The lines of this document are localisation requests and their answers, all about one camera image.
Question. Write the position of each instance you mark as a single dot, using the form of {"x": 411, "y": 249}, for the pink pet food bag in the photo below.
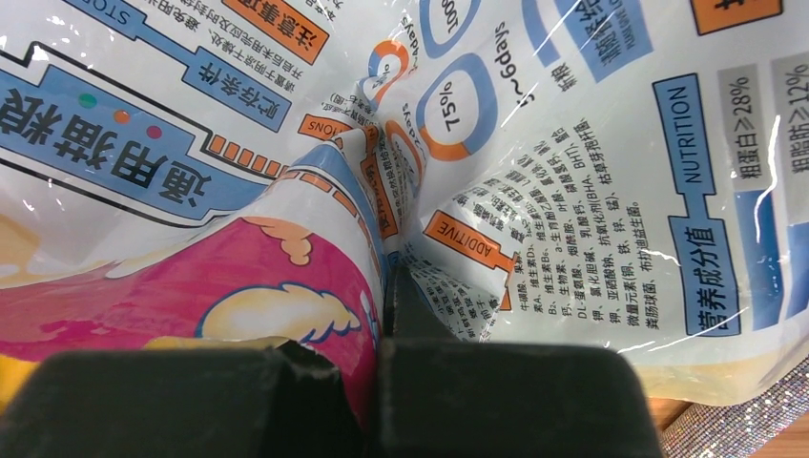
{"x": 624, "y": 174}

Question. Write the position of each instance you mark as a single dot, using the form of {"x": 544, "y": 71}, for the glitter cylinder tube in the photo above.
{"x": 739, "y": 430}

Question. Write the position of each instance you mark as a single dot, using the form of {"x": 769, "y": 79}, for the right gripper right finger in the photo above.
{"x": 438, "y": 396}

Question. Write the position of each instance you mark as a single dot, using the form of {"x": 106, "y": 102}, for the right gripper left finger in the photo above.
{"x": 286, "y": 401}

